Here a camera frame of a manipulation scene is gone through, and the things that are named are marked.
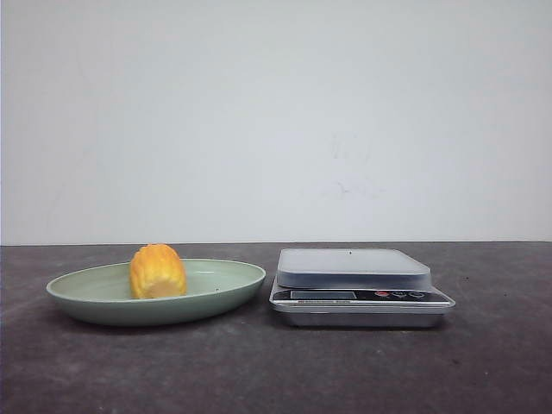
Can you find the yellow corn cob piece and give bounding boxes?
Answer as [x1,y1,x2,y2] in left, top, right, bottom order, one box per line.
[129,244,187,299]

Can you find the silver digital kitchen scale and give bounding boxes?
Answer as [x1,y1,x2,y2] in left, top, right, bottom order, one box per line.
[269,248,455,328]

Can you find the green oval plate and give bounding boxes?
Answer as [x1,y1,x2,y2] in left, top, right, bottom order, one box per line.
[46,259,266,327]

